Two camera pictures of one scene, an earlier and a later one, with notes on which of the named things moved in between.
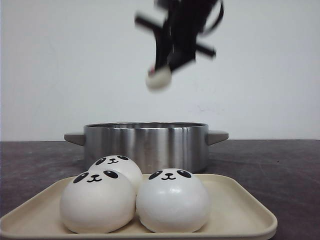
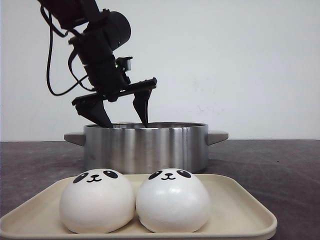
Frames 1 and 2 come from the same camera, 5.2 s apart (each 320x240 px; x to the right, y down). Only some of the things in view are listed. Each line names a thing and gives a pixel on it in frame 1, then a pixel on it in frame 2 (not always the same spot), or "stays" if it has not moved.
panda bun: [97, 202] stays
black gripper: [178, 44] → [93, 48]
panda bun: [172, 200] stays
